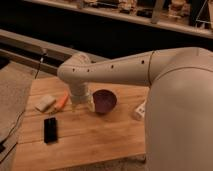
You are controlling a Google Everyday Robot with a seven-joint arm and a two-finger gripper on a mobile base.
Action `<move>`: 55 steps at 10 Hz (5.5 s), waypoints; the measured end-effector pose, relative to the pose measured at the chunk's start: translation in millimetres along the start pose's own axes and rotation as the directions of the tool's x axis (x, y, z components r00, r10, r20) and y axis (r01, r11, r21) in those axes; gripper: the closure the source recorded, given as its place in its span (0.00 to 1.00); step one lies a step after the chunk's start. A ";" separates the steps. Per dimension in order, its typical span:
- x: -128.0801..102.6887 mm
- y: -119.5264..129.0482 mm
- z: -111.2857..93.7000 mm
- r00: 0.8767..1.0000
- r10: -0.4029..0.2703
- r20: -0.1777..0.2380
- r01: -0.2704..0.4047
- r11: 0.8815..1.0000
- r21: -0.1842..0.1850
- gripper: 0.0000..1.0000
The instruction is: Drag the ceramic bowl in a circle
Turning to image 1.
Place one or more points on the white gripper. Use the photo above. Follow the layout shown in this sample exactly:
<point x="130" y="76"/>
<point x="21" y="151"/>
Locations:
<point x="80" y="93"/>

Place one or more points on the dark purple ceramic bowl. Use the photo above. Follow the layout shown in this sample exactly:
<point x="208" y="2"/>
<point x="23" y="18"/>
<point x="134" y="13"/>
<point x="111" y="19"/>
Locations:
<point x="104" y="100"/>

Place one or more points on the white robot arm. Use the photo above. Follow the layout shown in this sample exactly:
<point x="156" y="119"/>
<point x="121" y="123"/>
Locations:
<point x="179" y="106"/>

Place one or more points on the orange carrot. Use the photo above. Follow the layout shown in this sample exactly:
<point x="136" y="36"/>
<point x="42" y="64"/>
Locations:
<point x="61" y="102"/>

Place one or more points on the beige sponge block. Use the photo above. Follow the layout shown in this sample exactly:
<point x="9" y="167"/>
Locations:
<point x="44" y="103"/>

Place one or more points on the black phone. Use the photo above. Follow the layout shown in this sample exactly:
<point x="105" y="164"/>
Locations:
<point x="50" y="130"/>

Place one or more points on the wooden board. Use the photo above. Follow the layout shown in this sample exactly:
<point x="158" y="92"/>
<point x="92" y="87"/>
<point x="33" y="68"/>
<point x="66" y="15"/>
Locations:
<point x="83" y="137"/>

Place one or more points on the white rectangular box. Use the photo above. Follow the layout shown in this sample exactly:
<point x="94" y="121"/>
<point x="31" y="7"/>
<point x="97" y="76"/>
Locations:
<point x="140" y="111"/>

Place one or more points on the grey carpet mat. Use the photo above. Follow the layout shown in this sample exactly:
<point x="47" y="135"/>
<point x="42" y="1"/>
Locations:
<point x="15" y="83"/>

